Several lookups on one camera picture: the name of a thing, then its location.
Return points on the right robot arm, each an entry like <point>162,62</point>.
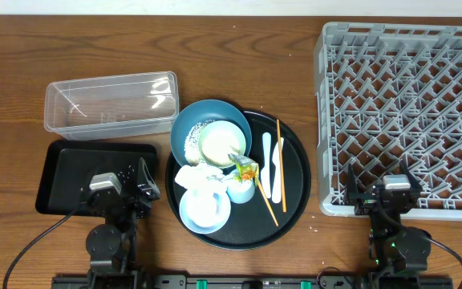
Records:
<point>400,252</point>

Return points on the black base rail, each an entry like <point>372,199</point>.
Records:
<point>183,282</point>

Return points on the white napkin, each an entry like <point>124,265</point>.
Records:
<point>202,177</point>

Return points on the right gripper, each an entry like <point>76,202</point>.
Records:
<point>366,202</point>

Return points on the grey plastic dishwasher rack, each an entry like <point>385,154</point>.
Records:
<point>390,94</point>

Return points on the light blue saucer plate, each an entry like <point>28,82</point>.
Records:
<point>222,216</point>

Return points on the round black serving tray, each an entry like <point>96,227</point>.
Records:
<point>250,225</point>

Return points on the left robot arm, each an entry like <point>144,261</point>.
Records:
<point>112,249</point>

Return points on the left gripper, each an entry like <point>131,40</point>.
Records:
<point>150,185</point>

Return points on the clear plastic waste bin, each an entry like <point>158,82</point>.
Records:
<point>112,106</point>

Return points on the yellow green snack wrapper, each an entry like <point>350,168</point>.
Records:
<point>247,169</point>

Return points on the short wooden chopstick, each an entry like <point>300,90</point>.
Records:
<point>267,203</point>

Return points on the light blue cup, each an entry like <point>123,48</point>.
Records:
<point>239,191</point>

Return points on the light green bowl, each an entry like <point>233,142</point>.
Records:
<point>219,139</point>

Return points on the dark blue plate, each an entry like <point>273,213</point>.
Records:
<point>199,112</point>

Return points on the long wooden chopstick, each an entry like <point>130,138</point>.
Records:
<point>281,169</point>

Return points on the black rectangular tray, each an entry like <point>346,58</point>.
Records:
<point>70,165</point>

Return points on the white rice grains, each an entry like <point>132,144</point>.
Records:
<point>191,149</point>

